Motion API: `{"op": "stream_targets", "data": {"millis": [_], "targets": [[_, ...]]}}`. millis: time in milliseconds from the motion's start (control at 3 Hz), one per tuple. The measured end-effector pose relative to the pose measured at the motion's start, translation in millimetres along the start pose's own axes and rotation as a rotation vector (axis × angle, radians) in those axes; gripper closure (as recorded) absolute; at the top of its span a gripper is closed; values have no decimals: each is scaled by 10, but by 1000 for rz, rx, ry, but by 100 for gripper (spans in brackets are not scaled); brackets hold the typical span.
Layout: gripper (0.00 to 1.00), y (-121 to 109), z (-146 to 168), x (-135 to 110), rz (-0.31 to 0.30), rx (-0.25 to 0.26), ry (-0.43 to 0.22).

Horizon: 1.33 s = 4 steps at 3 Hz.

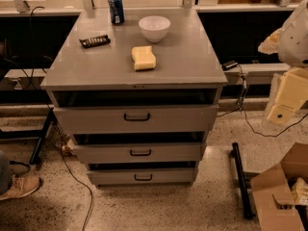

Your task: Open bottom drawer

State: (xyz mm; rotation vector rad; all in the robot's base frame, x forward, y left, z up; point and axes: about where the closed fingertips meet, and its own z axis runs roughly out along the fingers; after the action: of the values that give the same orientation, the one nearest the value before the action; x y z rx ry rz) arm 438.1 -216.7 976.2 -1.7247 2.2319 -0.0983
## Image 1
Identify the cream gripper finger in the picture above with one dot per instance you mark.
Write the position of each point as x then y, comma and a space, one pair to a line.
270, 44
279, 114

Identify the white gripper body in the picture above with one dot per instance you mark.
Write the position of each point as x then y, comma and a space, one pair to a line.
295, 43

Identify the grey bottom drawer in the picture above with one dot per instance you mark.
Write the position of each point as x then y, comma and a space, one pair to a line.
142, 176

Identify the grey drawer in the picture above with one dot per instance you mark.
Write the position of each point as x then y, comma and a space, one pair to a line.
103, 120
142, 176
139, 152

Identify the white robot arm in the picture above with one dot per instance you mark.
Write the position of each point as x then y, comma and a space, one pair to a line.
290, 42

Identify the grey drawer cabinet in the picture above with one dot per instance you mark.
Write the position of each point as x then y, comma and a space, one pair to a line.
187, 74

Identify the grey middle drawer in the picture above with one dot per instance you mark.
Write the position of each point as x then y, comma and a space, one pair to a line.
139, 152

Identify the grey top drawer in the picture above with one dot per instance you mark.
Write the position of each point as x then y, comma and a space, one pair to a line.
103, 120

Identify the black power adapter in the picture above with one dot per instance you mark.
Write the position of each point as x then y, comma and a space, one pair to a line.
229, 65

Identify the cardboard box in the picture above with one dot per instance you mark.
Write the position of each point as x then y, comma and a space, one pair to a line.
272, 193

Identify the yellow item in box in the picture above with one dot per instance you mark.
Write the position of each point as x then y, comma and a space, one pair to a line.
300, 192

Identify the black stand leg right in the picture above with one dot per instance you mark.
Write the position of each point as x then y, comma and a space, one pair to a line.
248, 214

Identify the black stand leg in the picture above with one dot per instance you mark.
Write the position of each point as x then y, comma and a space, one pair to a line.
248, 214
39, 135

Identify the white bowl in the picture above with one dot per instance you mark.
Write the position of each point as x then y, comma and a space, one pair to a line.
154, 28

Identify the yellow sponge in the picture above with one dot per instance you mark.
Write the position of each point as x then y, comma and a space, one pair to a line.
143, 58

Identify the blue soda can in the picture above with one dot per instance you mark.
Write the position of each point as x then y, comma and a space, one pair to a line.
116, 11

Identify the black snack bar packet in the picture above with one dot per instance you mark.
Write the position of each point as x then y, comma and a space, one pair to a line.
95, 41

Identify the black stand leg left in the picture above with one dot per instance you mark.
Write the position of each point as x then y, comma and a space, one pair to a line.
39, 135

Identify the tan shoe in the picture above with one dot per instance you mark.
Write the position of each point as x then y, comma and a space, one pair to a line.
20, 187

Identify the grey trouser leg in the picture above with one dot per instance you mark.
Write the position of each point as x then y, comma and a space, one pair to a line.
5, 173

